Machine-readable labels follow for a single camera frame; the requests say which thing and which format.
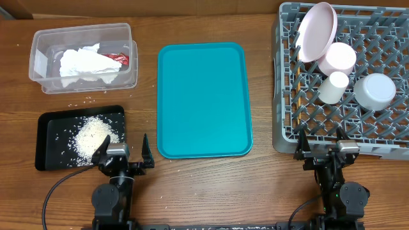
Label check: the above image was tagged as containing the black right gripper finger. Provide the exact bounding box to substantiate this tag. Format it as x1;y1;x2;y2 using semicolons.
336;127;350;141
297;128;311;152

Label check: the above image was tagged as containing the small pink bowl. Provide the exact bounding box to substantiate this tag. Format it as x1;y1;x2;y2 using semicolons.
318;42;357;76

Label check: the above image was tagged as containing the cream cup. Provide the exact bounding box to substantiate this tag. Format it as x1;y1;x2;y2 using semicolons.
318;72;349;104

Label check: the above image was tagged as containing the pile of white rice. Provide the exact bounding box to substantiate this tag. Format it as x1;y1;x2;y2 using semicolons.
47;114;126;167

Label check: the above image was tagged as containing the teal serving tray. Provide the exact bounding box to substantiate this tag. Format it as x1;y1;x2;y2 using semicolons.
157;42;253;159

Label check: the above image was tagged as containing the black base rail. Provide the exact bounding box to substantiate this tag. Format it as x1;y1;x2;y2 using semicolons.
82;222;365;230

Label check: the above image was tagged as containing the black tray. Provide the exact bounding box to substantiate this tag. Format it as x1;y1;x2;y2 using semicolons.
35;105;126;171

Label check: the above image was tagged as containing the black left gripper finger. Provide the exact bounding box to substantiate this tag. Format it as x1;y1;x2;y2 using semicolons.
92;135;111;158
141;134;154;162

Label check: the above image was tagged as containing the red snack wrapper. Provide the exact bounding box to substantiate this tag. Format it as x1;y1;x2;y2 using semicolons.
103;53;130;68

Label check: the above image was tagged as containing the wooden chopstick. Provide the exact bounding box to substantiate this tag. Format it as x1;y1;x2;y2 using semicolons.
295;54;302;126

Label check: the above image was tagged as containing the large white plate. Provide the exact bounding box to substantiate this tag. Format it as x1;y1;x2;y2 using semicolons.
296;2;337;63

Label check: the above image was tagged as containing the white napkin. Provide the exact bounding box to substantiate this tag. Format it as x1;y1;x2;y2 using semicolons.
59;43;122;88

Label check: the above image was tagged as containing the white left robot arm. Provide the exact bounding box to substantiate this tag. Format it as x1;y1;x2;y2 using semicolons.
42;135;155;229

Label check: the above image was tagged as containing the clear plastic waste bin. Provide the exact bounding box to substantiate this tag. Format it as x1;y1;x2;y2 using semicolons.
29;23;138;94

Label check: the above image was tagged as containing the grey bowl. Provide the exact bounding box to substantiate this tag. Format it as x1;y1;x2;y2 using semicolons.
353;73;396;111

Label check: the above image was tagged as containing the grey dishwasher rack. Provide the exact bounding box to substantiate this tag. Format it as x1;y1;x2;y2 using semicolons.
272;2;408;160

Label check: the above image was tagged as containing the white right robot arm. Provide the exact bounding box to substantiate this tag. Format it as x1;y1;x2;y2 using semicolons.
287;128;370;230

